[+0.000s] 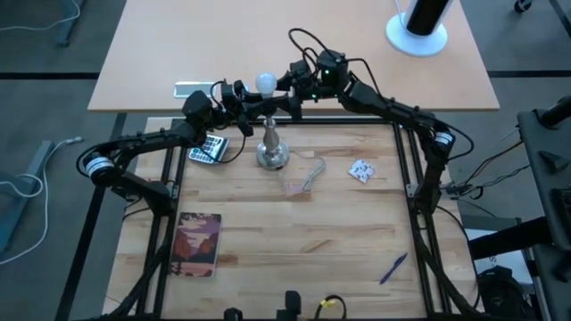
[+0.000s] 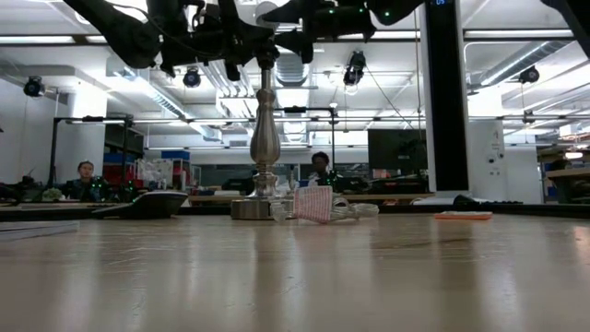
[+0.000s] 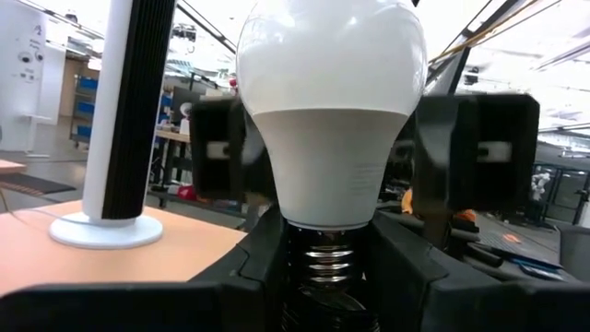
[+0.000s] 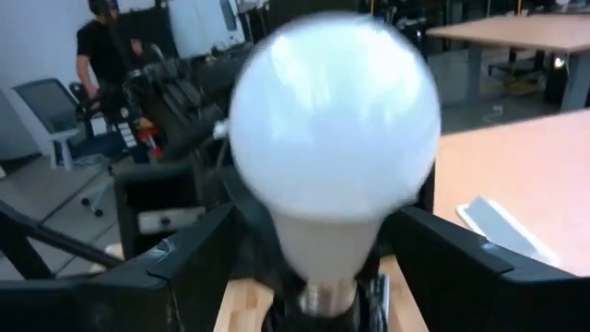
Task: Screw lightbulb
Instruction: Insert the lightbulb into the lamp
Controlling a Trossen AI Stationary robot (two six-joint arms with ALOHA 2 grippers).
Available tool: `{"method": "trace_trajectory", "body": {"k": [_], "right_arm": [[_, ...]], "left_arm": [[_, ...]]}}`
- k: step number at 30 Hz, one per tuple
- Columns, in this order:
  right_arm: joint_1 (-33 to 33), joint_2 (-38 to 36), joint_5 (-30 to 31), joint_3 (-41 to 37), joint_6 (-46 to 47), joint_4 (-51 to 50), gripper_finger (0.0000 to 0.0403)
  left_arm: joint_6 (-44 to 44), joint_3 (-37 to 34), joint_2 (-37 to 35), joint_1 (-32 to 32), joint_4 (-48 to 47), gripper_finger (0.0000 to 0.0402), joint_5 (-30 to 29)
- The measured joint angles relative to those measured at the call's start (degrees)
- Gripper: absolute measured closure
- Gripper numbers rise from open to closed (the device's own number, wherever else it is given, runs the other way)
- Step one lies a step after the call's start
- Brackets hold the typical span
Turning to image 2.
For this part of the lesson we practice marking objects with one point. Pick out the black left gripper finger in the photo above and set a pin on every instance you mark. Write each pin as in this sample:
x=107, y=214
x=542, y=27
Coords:
x=235, y=64
x=251, y=39

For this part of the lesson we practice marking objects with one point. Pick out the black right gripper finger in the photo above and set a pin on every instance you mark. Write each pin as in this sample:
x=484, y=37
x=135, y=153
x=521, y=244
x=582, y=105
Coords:
x=304, y=41
x=299, y=11

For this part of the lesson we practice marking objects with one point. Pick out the silver metal lamp base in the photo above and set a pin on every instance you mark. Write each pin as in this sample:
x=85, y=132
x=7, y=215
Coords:
x=264, y=138

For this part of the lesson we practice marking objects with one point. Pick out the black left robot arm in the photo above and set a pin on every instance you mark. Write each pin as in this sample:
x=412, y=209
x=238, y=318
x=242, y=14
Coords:
x=120, y=32

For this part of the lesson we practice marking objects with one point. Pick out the blue storage bin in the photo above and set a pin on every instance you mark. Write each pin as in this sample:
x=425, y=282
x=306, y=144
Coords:
x=175, y=155

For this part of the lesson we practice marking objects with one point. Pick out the seated person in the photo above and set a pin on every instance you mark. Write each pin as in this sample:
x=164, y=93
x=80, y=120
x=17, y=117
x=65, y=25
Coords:
x=320, y=161
x=86, y=170

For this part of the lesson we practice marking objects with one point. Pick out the black monitor screen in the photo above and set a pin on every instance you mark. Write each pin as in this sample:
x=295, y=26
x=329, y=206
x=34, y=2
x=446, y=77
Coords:
x=396, y=147

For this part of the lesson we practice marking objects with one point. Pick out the black dish object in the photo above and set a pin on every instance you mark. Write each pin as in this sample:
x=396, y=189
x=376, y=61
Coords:
x=152, y=205

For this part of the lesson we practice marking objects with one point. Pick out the black keyboard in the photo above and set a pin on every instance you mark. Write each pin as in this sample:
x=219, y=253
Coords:
x=465, y=200

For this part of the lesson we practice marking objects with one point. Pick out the small printed marker card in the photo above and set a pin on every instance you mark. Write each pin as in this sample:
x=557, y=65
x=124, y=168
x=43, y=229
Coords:
x=463, y=216

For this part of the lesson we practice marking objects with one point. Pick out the white flat paper stack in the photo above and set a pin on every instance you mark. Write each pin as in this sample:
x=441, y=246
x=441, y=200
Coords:
x=37, y=228

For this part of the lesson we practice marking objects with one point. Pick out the wooden shelf rack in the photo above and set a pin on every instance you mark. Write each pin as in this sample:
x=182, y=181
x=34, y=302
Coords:
x=567, y=174

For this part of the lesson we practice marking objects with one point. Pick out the corrugated silver duct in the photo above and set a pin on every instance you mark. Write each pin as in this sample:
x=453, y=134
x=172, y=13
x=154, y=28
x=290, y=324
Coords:
x=292, y=74

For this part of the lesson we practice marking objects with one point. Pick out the black ceiling camera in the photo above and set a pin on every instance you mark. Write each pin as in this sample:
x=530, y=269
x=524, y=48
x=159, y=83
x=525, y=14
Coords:
x=34, y=86
x=529, y=75
x=192, y=78
x=356, y=64

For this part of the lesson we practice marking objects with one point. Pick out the black gantry frame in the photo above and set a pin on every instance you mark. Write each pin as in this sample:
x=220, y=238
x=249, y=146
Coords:
x=54, y=147
x=333, y=138

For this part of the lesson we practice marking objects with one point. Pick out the black aluminium rig frame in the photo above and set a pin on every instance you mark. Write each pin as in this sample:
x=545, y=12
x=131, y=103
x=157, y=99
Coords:
x=530, y=210

